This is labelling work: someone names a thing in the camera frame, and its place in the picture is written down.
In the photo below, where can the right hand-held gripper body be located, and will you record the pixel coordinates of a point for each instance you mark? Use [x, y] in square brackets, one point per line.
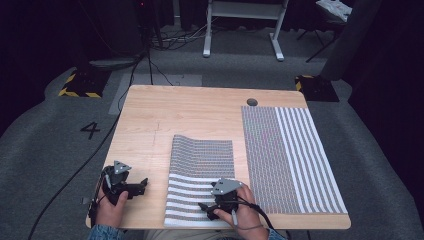
[226, 198]

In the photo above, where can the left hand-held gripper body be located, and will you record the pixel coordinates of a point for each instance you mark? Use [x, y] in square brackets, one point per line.
[113, 183]

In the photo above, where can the stack of striped placemats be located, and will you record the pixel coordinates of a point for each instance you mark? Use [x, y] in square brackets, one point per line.
[200, 156]

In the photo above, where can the striped woven placemat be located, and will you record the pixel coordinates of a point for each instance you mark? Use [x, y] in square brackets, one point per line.
[286, 160]

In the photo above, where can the person's right hand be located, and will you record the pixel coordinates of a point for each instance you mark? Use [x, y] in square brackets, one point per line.
[248, 216]

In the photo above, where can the person's left hand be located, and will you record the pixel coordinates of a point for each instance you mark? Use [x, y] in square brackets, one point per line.
[110, 215]

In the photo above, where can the black yellow striped stand base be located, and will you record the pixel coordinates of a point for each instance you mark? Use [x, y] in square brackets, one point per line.
[85, 83]
[316, 88]

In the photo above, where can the dark equipment stand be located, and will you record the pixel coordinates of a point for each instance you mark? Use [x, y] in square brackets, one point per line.
[148, 20]

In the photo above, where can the black folding stand legs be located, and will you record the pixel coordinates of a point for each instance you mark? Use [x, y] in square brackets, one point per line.
[321, 46]

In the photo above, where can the grey curtain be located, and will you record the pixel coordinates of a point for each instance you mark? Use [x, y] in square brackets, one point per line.
[350, 36]

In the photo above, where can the white bag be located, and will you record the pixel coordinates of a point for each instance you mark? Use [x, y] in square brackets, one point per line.
[335, 9]

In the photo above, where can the white desk frame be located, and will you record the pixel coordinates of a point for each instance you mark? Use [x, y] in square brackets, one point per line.
[245, 9]

